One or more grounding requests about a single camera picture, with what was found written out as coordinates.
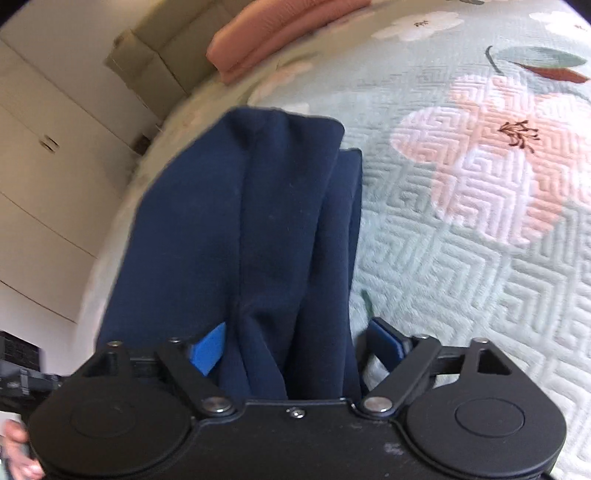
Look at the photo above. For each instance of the white wardrobe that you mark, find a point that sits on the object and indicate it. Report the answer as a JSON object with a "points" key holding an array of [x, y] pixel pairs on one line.
{"points": [[46, 207]]}

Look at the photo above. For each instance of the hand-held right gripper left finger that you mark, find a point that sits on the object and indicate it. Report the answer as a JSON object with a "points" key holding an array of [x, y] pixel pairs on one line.
{"points": [[210, 350]]}

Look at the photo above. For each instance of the bed with floral bedspread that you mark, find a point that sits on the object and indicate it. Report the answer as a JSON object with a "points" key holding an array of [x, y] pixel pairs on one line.
{"points": [[461, 254]]}

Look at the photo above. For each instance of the navy blue hoodie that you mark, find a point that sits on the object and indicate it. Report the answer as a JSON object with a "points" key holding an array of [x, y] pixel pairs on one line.
{"points": [[258, 230]]}

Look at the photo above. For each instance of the beige padded headboard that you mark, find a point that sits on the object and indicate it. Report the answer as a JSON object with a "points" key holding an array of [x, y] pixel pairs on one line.
{"points": [[152, 64]]}

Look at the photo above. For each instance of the folded pink blanket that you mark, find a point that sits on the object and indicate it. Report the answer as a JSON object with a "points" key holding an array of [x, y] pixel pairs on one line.
{"points": [[263, 37]]}

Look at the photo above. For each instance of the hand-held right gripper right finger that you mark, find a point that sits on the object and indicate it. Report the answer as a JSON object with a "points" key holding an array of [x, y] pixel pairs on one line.
{"points": [[385, 341]]}

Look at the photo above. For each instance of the person's left hand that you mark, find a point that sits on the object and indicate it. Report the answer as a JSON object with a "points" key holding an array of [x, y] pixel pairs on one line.
{"points": [[16, 438]]}

